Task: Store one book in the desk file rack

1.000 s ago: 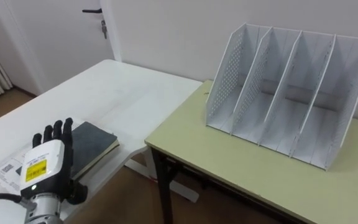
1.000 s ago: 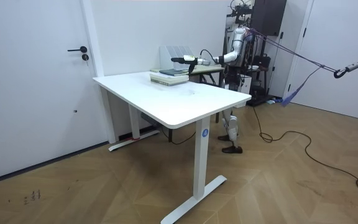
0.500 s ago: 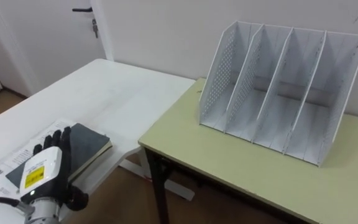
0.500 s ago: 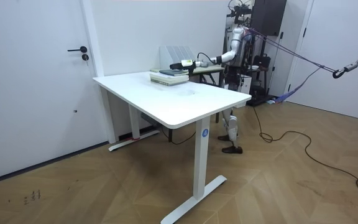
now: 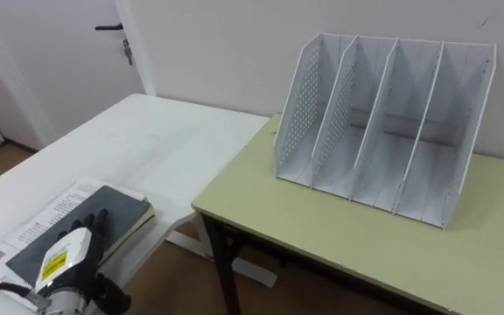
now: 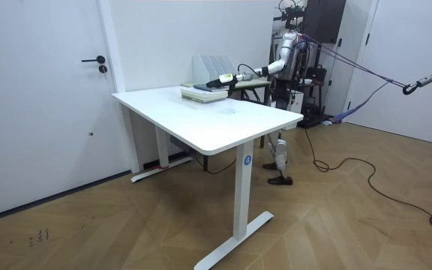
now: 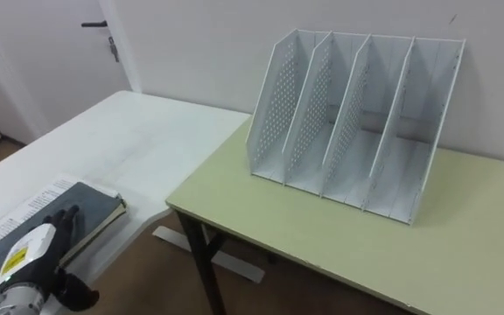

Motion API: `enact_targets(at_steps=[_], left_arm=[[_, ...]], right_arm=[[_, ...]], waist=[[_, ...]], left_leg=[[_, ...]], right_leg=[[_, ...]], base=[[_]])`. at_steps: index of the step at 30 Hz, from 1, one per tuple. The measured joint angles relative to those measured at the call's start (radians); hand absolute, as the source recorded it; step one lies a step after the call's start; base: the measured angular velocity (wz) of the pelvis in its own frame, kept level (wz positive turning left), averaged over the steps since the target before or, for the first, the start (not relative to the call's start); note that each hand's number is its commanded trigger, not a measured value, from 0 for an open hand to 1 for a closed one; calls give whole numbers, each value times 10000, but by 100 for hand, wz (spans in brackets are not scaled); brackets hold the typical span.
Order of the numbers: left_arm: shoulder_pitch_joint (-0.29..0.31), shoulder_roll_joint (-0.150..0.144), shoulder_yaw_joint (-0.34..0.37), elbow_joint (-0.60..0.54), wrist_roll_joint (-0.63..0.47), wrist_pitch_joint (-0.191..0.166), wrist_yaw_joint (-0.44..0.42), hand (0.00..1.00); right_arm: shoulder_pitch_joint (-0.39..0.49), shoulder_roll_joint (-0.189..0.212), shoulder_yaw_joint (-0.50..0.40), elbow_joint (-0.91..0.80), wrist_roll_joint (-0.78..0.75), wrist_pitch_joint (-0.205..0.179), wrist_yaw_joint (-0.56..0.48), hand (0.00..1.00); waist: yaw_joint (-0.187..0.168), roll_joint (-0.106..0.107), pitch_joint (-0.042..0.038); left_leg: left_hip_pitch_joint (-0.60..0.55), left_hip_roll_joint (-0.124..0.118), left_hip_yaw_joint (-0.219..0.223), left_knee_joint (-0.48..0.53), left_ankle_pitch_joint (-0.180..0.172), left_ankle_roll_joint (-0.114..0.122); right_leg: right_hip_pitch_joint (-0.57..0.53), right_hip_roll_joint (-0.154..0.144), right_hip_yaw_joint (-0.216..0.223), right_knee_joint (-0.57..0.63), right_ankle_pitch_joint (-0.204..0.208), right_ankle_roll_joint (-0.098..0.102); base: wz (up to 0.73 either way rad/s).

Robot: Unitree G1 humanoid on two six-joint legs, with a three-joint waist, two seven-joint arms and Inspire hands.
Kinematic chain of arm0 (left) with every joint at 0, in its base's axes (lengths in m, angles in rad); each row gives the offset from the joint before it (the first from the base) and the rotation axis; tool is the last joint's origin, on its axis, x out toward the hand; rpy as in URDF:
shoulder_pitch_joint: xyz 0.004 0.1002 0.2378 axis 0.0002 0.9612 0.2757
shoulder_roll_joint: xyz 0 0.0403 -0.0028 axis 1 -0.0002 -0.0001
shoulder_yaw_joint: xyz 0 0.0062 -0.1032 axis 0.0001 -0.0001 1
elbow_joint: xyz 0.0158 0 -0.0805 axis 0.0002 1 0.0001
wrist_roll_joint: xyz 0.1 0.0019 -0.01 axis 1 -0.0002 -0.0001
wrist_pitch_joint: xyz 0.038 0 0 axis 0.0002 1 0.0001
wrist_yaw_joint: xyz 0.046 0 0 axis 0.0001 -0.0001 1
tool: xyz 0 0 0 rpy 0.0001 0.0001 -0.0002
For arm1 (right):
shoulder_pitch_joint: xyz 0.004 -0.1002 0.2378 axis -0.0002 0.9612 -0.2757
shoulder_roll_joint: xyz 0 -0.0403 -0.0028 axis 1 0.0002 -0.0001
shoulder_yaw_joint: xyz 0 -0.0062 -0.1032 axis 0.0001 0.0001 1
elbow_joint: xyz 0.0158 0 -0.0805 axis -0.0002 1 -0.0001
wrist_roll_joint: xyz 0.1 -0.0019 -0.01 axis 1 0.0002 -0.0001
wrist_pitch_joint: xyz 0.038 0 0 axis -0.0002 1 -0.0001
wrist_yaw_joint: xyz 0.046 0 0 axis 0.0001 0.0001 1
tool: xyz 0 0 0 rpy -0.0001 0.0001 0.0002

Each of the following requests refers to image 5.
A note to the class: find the white desk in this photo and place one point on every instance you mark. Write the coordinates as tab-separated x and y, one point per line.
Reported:
116	149

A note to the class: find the white door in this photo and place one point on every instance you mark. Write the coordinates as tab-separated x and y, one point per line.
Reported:
59	65

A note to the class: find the green top desk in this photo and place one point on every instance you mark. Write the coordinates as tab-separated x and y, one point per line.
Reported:
366	245

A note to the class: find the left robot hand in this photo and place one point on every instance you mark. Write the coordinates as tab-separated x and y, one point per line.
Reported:
66	260

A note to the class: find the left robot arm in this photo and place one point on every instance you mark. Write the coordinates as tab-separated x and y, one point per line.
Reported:
66	304

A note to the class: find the dark grey book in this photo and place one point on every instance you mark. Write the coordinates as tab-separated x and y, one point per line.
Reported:
103	214

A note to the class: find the white perforated file organizer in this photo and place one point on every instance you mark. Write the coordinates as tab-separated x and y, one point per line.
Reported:
379	131

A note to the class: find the white printed paper sheet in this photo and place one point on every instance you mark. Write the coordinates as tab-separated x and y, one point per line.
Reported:
37	219

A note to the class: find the key in door lock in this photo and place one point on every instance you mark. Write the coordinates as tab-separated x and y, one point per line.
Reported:
127	51

